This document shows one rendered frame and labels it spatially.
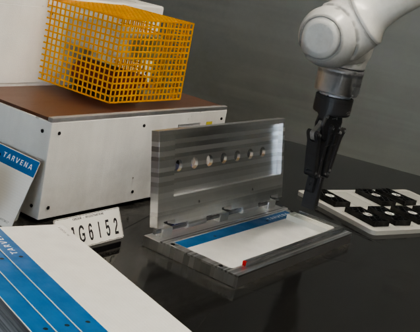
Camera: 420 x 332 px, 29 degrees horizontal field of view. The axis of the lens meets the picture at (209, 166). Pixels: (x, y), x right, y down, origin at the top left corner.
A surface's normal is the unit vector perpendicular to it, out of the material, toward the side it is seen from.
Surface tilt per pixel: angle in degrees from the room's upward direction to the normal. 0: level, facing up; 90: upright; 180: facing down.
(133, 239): 0
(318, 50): 92
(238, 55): 90
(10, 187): 69
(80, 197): 90
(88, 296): 0
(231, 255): 0
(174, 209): 79
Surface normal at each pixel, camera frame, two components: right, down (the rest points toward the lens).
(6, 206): -0.51, -0.27
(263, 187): 0.82, 0.11
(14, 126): -0.57, 0.10
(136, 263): 0.19, -0.95
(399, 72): -0.35, 0.17
